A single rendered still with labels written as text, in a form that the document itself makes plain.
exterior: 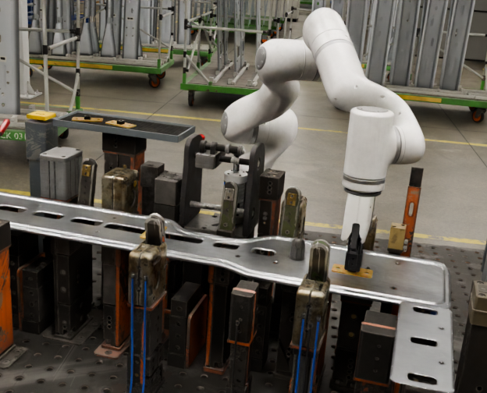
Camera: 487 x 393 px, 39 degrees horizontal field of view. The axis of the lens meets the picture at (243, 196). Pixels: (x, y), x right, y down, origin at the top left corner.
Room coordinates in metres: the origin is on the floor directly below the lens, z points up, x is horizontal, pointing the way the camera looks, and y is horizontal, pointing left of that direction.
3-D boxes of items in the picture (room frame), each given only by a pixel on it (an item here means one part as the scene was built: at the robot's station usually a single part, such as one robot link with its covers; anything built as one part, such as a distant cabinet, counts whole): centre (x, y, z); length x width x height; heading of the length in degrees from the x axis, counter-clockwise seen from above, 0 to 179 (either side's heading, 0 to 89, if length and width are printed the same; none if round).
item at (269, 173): (1.61, -0.07, 0.91); 0.07 x 0.05 x 0.42; 166
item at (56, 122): (1.84, 0.34, 1.16); 0.37 x 0.14 x 0.02; 76
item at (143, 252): (1.28, 0.19, 0.87); 0.12 x 0.09 x 0.35; 166
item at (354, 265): (1.27, -0.23, 1.05); 0.03 x 0.03 x 0.07; 76
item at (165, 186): (1.66, 0.19, 0.89); 0.13 x 0.11 x 0.38; 166
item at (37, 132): (1.90, 0.59, 0.92); 0.08 x 0.08 x 0.44; 76
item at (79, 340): (1.51, 0.41, 0.84); 0.13 x 0.11 x 0.29; 166
